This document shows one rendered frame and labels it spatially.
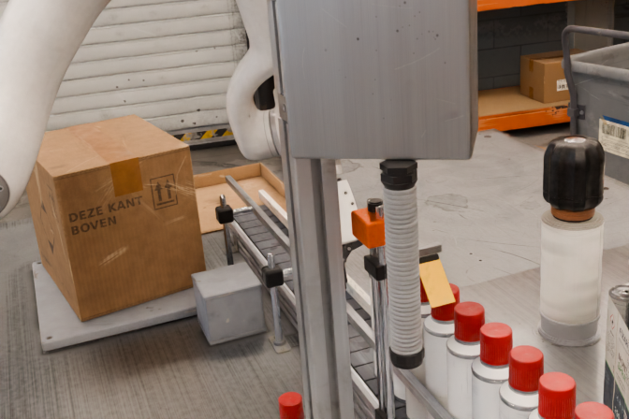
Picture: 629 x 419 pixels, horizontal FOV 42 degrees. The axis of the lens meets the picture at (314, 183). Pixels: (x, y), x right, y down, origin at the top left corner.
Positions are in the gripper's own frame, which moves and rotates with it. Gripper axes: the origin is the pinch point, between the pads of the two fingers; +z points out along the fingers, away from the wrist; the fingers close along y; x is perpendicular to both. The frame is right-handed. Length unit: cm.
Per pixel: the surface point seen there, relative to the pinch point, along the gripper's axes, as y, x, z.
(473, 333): -0.4, -43.7, 3.3
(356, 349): -2.0, -8.6, 9.9
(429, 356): -2.5, -35.8, 6.6
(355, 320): -4.0, -16.6, 4.1
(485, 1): 212, 282, -94
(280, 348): -9.9, 5.4, 9.8
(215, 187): 0, 82, -18
